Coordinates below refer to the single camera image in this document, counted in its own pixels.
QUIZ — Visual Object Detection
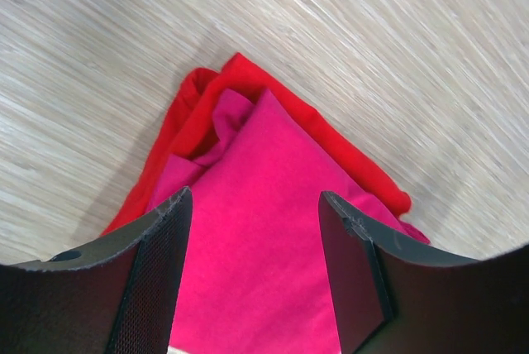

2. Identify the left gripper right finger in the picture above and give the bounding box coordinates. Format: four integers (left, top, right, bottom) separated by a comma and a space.
319, 191, 528, 353

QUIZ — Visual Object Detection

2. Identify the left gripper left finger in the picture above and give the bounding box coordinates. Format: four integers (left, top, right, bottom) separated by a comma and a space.
1, 188, 193, 353

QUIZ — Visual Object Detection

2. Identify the magenta t shirt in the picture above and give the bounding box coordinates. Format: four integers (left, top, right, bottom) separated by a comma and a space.
150, 89, 422, 353

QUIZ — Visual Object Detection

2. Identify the red t shirt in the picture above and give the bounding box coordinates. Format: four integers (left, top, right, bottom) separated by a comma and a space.
104, 53, 412, 232

